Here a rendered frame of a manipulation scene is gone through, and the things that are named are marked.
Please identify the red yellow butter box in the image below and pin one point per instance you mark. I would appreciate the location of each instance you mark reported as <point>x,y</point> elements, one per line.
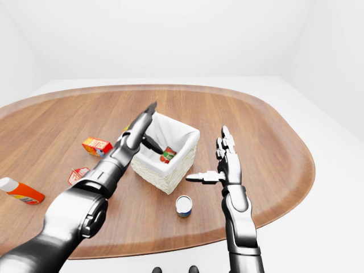
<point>96,146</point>

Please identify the small yellow box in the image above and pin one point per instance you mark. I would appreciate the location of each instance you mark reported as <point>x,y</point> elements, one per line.
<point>126,128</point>

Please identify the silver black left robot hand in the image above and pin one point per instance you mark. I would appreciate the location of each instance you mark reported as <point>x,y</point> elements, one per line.
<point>136,133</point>

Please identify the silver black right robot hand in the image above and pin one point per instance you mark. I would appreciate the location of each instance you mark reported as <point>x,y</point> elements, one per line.
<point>231,167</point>

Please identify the red white printed carton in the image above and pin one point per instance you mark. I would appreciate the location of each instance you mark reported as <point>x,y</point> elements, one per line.
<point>76,175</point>

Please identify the red green tomato sauce tin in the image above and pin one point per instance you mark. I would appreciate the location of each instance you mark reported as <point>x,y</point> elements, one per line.
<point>169,155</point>

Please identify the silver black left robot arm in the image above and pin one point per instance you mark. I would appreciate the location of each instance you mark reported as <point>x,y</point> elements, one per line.
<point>76,216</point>

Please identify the tin with white lid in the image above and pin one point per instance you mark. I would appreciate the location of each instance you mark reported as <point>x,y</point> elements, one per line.
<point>184,205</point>

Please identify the white wicker basket cloth lining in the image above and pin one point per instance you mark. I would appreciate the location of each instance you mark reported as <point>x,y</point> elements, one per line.
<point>176,170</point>

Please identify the small dark rounded shape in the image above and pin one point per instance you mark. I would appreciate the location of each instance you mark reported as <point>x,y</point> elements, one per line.
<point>193,269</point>
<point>157,270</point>

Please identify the orange bottle white cap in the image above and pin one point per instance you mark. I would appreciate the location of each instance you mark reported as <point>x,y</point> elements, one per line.
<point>25,192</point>

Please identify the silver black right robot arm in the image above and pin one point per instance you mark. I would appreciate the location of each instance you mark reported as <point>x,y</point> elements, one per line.
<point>241,224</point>

